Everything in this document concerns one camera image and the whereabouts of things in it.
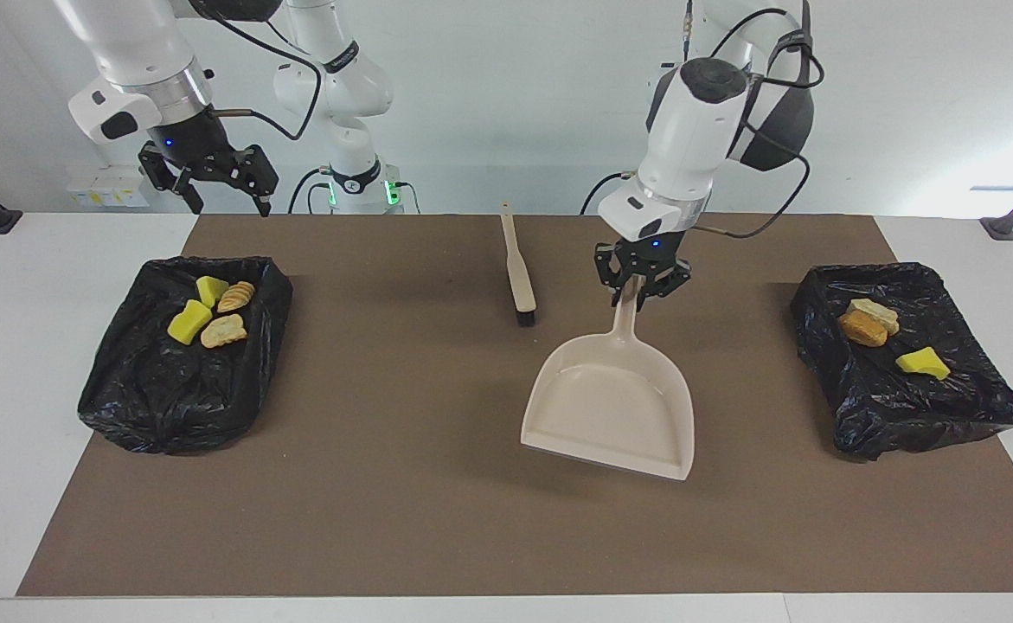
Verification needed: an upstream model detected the beige plastic dustpan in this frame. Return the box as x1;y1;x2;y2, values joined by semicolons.
519;275;697;482

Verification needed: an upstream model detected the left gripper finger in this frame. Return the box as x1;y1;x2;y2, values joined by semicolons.
594;245;639;307
642;260;694;313

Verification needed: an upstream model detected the yellow sponge with green layer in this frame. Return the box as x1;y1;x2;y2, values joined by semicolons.
165;299;214;346

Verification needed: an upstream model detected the wedge beige bread piece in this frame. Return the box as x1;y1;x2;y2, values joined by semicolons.
200;312;248;350

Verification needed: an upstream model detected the large brown table mat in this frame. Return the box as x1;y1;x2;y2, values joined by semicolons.
17;214;1013;598

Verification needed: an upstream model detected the lumpy beige bread piece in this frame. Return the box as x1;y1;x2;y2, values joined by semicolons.
215;280;257;315

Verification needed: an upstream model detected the black base cable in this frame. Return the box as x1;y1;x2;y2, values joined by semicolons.
580;170;638;215
288;166;336;215

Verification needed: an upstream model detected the black bag lined bin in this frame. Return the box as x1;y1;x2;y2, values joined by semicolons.
77;255;294;456
789;262;1013;461

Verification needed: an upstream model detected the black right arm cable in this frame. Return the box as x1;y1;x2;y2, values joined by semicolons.
186;0;325;143

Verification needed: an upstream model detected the small yellow sponge wedge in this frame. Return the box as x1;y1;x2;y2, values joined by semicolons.
894;345;952;382

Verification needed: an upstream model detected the orange striped croissant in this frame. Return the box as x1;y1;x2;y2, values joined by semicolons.
846;298;901;337

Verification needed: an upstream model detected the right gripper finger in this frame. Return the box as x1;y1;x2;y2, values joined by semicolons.
226;145;281;218
138;143;206;215

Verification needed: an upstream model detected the brown oval bread roll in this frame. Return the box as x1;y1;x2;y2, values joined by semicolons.
837;310;889;349

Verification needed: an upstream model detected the beige brush with black bristles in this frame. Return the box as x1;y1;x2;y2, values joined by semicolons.
500;201;539;329

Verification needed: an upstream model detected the white wall box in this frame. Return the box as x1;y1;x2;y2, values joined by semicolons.
65;164;159;209

